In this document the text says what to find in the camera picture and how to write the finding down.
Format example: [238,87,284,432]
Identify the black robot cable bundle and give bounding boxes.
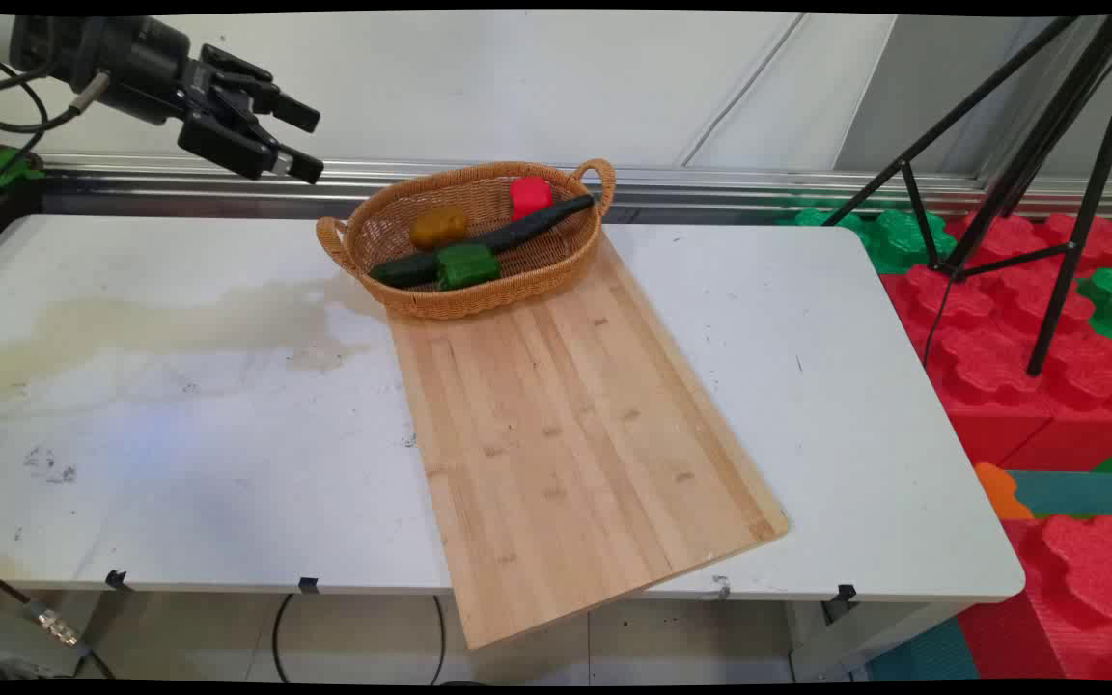
[0,53,111,160]

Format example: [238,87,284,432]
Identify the green container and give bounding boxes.
[788,208,958,276]

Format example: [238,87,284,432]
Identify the orange foam block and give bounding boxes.
[974,462,1037,522]

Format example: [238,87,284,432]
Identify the green toy bell pepper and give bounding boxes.
[435,243,502,292]

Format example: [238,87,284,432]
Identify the red toy tomato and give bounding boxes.
[510,176,554,222]

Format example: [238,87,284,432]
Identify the woven wicker basket with handles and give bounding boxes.
[315,158,616,320]

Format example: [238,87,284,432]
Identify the black camera tripod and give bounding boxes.
[821,14,1112,377]

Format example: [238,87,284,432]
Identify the black cable under table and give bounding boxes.
[270,593,447,686]

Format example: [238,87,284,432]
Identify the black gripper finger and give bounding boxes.
[178,108,325,184]
[199,43,321,133]

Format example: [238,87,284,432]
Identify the cable with metal connector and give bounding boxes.
[0,555,119,681]

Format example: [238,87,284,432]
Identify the aluminium rail along wall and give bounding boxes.
[40,154,1112,221]

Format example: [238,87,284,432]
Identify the teal foam block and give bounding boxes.
[1008,470,1112,518]

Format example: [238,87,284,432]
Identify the brown-yellow toy potato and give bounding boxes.
[409,207,469,251]

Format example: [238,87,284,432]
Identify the bamboo cutting board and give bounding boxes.
[387,232,791,650]

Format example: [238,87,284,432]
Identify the small green toy block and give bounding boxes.
[0,148,45,191]

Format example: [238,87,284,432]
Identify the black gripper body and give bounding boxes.
[73,19,229,125]

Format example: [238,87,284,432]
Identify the grey metal table leg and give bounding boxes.
[788,598,964,682]

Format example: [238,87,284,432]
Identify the dark green toy cucumber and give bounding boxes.
[369,193,597,289]

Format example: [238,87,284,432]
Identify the large red foam block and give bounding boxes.
[879,212,1112,474]

